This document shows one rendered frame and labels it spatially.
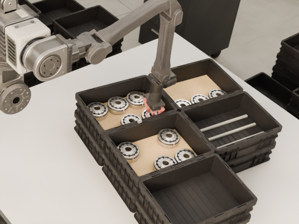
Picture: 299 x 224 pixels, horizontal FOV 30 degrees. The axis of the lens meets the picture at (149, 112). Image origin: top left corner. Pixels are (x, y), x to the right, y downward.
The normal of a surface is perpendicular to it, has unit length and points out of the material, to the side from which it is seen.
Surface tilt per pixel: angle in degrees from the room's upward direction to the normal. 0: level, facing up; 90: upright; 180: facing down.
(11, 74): 90
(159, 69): 99
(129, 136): 90
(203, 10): 90
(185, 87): 0
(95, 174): 0
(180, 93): 0
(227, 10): 90
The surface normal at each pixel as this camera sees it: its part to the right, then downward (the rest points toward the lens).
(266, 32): 0.12, -0.75
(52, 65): 0.65, 0.55
